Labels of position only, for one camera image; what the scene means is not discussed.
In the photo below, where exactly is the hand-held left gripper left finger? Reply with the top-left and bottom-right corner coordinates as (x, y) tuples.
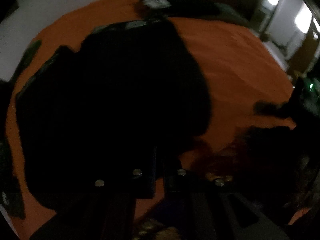
(29, 146), (157, 240)

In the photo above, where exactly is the orange bed blanket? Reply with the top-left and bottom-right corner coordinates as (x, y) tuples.
(7, 0), (298, 238)

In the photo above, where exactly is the metal framed glass door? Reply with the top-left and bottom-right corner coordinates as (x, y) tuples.
(257, 0), (320, 80)

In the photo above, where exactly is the folded dark green garment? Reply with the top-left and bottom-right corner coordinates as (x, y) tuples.
(214, 2), (251, 28)

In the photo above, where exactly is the floral patterned clothing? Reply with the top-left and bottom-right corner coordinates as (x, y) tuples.
(132, 124), (320, 240)

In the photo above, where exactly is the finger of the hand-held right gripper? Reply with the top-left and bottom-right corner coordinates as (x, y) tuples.
(254, 100), (296, 118)

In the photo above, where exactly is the black paisley garment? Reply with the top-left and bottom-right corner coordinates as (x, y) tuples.
(15, 21), (213, 210)

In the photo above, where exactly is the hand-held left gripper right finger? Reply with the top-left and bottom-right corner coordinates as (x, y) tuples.
(163, 155), (291, 240)

